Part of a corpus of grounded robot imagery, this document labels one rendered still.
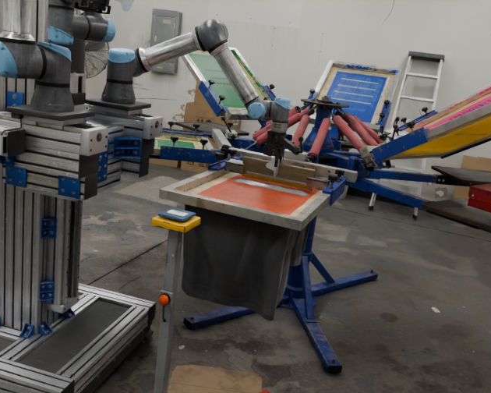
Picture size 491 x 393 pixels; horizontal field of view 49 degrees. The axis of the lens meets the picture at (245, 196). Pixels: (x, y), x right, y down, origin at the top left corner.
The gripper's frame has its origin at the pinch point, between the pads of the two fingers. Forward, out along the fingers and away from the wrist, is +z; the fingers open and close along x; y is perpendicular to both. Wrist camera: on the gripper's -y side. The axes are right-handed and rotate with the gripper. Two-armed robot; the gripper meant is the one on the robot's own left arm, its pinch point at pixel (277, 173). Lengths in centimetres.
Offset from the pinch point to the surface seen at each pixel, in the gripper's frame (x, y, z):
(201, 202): 60, 11, 3
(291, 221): 60, -25, 3
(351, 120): -78, -18, -22
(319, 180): 3.8, -20.9, -1.2
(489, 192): -4, -92, -8
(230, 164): 2.9, 23.5, -1.0
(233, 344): -9, 15, 101
